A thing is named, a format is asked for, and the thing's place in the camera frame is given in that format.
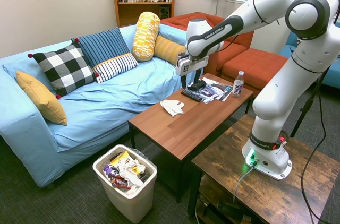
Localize reddish wooden coffee table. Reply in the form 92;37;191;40
128;73;254;203

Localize clear plastic bottle purple label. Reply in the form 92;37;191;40
232;71;245;98

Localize rustic brown robot table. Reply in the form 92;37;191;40
191;114;340;224

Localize dark cover magazine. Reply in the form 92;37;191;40
196;76;227;104

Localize white crumpled paper trash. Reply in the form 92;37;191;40
118;159;147;188

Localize orange sofa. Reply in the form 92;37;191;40
160;12;254;77

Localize black remote control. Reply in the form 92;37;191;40
181;89;202;102

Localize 425 business magazine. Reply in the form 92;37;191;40
214;83;233;102

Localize black small speaker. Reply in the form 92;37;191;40
159;6;171;19

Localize grey base cable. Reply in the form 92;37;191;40
233;164;256;204

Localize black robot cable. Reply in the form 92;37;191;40
297;0;340;224

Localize black game controller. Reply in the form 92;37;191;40
187;80;207;92

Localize white tissue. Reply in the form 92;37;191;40
159;99;185;118

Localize blue striped pillow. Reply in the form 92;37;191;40
71;27;131;68

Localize black white checked pillow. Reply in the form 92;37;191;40
27;40;100;100

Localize red candy bar wrapper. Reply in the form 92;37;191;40
109;174;132;190

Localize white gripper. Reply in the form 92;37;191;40
175;55;209;90

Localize light blue sofa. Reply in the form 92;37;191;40
0;24;196;188

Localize yellow white patterned bolster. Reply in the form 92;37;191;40
131;11;161;62

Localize yellow white chip bag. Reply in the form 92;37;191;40
110;151;131;168

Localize orange ottoman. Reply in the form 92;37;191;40
222;48;289;95

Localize purple snack wrapper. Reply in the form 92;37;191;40
103;164;120;181

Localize white navy striped pillow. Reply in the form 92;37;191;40
92;53;139;84

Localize mustard yellow pillow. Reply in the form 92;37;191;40
15;71;68;126

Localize wooden bookshelf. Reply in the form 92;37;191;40
109;0;178;28

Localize beige plastic trash bin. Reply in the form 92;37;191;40
92;144;158;224

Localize orange yellow striped pillow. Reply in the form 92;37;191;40
153;35;186;66

